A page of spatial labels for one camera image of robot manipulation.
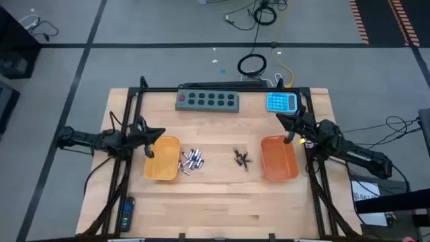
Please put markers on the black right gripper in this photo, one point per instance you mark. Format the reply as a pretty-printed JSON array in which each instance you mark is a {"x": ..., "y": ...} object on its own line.
[{"x": 304, "y": 126}]

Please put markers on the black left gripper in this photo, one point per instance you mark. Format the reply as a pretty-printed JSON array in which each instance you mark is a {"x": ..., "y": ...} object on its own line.
[{"x": 137, "y": 138}]

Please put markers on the yellow plastic bin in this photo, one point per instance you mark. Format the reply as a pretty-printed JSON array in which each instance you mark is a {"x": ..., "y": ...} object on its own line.
[{"x": 164, "y": 161}]

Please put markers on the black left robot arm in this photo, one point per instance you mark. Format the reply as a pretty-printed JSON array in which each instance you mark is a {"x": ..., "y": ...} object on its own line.
[{"x": 84, "y": 138}]

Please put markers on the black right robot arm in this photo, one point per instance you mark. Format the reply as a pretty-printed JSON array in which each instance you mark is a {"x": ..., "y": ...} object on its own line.
[{"x": 363, "y": 156}]

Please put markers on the blue calculator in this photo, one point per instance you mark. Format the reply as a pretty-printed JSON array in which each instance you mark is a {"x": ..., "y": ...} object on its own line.
[{"x": 281, "y": 102}]

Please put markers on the orange plastic bin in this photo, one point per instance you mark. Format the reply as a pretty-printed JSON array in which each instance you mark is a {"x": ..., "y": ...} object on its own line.
[{"x": 279, "y": 161}]

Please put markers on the grey power strip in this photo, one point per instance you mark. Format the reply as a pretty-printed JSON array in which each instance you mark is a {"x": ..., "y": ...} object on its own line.
[{"x": 206, "y": 101}]

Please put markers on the long black power bar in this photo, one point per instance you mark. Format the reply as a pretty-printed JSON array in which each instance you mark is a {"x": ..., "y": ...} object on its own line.
[{"x": 225, "y": 84}]

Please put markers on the black remote control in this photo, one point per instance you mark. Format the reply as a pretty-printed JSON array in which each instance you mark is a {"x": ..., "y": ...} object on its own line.
[{"x": 127, "y": 214}]

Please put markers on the white paper sign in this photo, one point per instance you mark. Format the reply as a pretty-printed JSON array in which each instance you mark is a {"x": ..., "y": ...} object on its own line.
[{"x": 366, "y": 195}]

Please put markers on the black beam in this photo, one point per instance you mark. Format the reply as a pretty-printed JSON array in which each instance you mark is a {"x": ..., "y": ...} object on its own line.
[{"x": 393, "y": 201}]

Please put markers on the black equipment case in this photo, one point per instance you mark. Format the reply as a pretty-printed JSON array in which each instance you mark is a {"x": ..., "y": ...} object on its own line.
[{"x": 6, "y": 107}]

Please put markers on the black cabinet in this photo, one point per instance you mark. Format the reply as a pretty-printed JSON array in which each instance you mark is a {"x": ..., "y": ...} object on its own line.
[{"x": 16, "y": 50}]

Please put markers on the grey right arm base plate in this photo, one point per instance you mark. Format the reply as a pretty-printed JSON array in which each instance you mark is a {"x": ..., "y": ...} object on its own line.
[{"x": 309, "y": 144}]

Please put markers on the black metal frame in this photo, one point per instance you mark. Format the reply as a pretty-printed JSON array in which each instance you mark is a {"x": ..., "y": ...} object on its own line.
[{"x": 218, "y": 89}]

